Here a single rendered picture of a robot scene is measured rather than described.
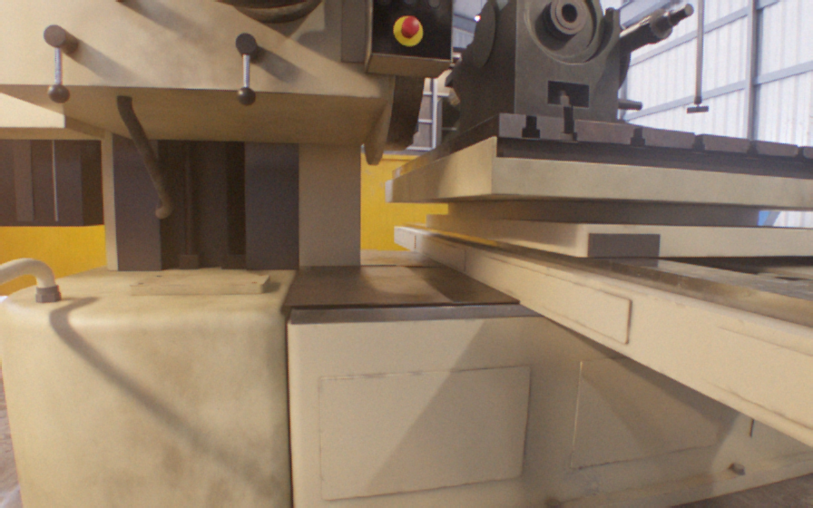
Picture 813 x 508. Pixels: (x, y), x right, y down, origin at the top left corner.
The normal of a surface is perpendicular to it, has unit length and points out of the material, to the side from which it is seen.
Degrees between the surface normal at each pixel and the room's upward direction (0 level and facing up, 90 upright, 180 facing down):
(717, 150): 90
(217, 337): 90
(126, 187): 90
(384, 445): 90
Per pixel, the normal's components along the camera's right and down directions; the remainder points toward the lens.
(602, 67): 0.19, 0.11
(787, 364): -0.98, 0.00
